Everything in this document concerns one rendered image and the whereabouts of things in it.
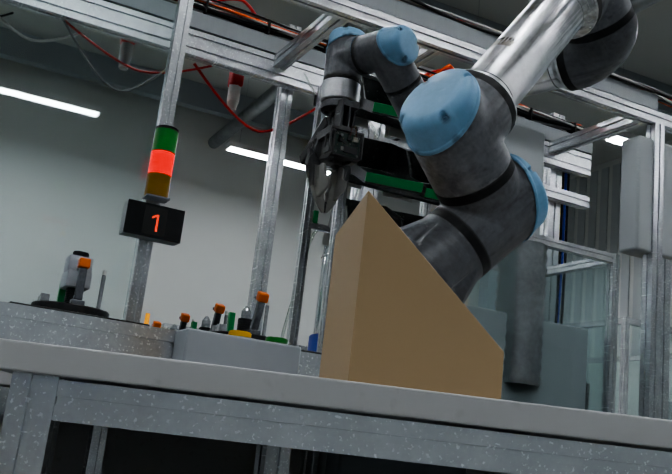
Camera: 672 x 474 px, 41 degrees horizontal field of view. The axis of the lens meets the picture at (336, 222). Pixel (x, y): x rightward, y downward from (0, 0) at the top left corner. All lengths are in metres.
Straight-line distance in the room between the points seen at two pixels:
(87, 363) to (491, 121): 0.61
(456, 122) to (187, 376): 0.49
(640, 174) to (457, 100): 2.16
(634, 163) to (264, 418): 2.54
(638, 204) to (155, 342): 2.08
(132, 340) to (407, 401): 0.74
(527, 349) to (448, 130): 1.79
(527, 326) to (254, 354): 1.50
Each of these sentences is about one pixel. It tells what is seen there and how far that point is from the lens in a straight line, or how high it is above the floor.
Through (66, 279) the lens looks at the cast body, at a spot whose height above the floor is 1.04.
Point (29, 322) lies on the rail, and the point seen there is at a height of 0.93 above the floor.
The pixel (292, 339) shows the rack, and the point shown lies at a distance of 2.06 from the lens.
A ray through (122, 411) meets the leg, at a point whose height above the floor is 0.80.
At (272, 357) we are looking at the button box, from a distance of 1.55.
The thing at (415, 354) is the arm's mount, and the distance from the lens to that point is 1.09.
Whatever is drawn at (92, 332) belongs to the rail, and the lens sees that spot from 1.54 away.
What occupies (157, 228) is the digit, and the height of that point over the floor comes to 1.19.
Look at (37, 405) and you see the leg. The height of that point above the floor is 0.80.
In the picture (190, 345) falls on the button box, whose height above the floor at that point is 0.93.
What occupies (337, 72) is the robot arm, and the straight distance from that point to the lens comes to 1.72.
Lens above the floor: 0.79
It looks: 14 degrees up
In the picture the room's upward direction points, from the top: 7 degrees clockwise
